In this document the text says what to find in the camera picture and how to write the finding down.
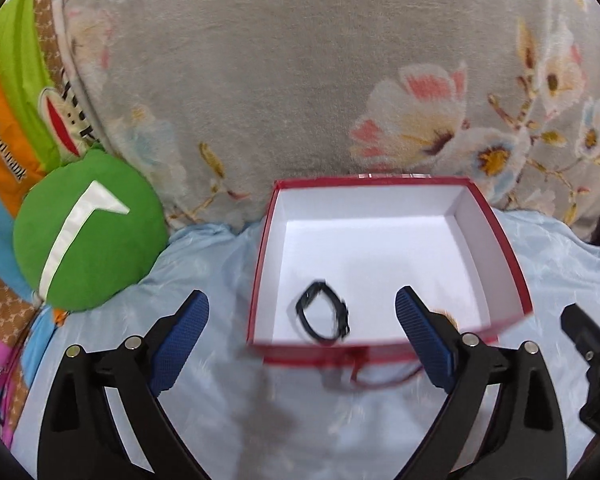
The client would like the black bracelet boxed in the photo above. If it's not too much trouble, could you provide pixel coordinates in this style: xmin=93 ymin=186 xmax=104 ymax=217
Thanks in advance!
xmin=294 ymin=279 xmax=351 ymax=345

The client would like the light blue palm-print sheet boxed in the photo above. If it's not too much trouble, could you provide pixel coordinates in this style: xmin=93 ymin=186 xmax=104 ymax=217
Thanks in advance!
xmin=12 ymin=211 xmax=600 ymax=479

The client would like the green round cushion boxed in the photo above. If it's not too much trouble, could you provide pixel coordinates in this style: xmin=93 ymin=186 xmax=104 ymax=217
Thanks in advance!
xmin=12 ymin=148 xmax=169 ymax=312

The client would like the red gift box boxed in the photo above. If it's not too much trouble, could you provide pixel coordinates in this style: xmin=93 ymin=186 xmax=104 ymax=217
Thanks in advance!
xmin=247 ymin=174 xmax=533 ymax=366

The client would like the colourful cartoon monkey sheet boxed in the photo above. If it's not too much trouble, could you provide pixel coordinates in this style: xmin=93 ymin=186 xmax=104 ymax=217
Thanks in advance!
xmin=0 ymin=0 xmax=98 ymax=445

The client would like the grey floral blanket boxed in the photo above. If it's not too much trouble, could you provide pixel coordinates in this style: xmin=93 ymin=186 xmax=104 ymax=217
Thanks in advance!
xmin=53 ymin=0 xmax=600 ymax=238

